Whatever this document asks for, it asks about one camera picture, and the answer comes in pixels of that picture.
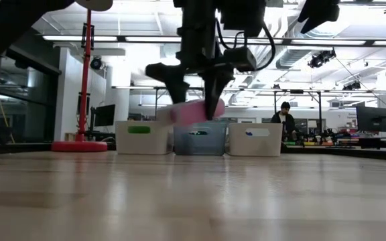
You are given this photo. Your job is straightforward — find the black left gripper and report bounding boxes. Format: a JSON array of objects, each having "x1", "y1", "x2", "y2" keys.
[{"x1": 178, "y1": 19, "x2": 237, "y2": 122}]

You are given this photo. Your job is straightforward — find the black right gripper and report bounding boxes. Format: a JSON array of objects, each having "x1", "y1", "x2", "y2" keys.
[{"x1": 298, "y1": 0, "x2": 341, "y2": 34}]

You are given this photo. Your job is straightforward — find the white and pink stapler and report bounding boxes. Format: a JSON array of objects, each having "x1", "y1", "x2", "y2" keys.
[{"x1": 155, "y1": 98, "x2": 227, "y2": 127}]

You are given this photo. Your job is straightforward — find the black ceiling spotlight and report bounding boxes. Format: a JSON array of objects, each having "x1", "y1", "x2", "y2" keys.
[
  {"x1": 342, "y1": 80, "x2": 362, "y2": 91},
  {"x1": 308, "y1": 48, "x2": 337, "y2": 69},
  {"x1": 90, "y1": 56, "x2": 104, "y2": 71}
]

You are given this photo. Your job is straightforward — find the grey plastic storage bin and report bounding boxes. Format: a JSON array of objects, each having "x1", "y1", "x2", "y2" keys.
[{"x1": 172, "y1": 122, "x2": 228, "y2": 157}]

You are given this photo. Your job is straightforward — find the person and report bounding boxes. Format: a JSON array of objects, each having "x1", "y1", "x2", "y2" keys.
[{"x1": 270, "y1": 101, "x2": 298, "y2": 142}]

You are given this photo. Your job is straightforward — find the white plastic storage bin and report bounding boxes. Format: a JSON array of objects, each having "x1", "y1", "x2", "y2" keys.
[
  {"x1": 115, "y1": 120, "x2": 174, "y2": 156},
  {"x1": 227, "y1": 122, "x2": 283, "y2": 158}
]

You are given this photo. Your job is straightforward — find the black computer monitor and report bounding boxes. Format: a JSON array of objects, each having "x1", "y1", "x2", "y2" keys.
[
  {"x1": 93, "y1": 103, "x2": 117, "y2": 128},
  {"x1": 355, "y1": 105, "x2": 386, "y2": 133}
]

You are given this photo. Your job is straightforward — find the red desk lamp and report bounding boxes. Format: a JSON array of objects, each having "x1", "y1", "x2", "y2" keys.
[{"x1": 51, "y1": 0, "x2": 114, "y2": 153}]

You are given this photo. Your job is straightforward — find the yellow pole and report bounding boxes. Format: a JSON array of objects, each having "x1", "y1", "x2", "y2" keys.
[{"x1": 0, "y1": 64, "x2": 15, "y2": 144}]

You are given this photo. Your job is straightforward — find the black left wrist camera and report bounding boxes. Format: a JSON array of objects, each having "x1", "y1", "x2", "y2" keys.
[{"x1": 222, "y1": 46, "x2": 258, "y2": 72}]

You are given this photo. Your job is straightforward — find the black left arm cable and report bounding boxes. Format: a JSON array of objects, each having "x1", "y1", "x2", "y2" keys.
[{"x1": 215, "y1": 18, "x2": 277, "y2": 72}]

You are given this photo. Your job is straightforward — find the black aluminium frame rail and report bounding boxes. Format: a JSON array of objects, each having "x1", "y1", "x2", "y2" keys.
[
  {"x1": 0, "y1": 142, "x2": 117, "y2": 155},
  {"x1": 281, "y1": 146, "x2": 386, "y2": 163}
]

